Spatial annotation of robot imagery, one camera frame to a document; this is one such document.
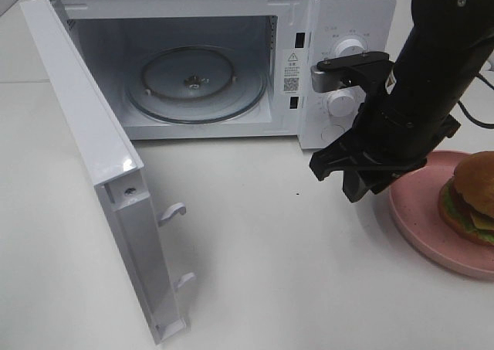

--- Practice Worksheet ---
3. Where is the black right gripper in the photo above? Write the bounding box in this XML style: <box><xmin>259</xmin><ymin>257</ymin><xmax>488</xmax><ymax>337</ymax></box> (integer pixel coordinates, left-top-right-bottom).
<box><xmin>309</xmin><ymin>102</ymin><xmax>460</xmax><ymax>203</ymax></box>

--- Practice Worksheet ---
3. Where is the pink speckled plate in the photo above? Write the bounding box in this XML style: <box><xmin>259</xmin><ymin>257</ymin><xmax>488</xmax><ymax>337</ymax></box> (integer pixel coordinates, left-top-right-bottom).
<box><xmin>389</xmin><ymin>151</ymin><xmax>493</xmax><ymax>281</ymax></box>

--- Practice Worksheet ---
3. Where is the burger with cheese and lettuce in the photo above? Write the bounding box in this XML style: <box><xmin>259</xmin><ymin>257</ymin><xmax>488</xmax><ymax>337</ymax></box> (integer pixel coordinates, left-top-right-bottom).
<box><xmin>438</xmin><ymin>151</ymin><xmax>493</xmax><ymax>246</ymax></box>

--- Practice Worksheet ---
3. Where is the white microwave door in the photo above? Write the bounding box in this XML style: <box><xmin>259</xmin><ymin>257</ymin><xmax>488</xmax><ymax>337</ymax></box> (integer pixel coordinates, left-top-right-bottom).
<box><xmin>21</xmin><ymin>0</ymin><xmax>194</xmax><ymax>344</ymax></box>

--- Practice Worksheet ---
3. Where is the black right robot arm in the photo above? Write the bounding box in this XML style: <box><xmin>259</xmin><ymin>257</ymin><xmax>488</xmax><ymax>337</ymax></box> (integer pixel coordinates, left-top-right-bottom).
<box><xmin>310</xmin><ymin>0</ymin><xmax>493</xmax><ymax>202</ymax></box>

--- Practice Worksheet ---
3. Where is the upper white power knob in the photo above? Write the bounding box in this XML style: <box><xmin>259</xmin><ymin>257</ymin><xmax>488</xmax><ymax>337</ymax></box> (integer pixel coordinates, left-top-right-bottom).
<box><xmin>332</xmin><ymin>36</ymin><xmax>367</xmax><ymax>58</ymax></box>

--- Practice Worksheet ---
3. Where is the white microwave oven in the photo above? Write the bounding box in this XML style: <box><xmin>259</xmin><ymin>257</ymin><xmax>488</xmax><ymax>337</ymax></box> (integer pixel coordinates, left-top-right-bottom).
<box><xmin>52</xmin><ymin>0</ymin><xmax>395</xmax><ymax>149</ymax></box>

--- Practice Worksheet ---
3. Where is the glass microwave turntable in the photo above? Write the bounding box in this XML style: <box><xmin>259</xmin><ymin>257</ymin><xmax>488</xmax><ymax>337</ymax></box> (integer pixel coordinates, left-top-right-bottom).
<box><xmin>125</xmin><ymin>46</ymin><xmax>267</xmax><ymax>124</ymax></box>

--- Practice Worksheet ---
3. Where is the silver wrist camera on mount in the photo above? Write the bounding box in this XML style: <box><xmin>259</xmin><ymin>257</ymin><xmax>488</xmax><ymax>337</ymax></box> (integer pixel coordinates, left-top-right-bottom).
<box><xmin>310</xmin><ymin>51</ymin><xmax>394</xmax><ymax>95</ymax></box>

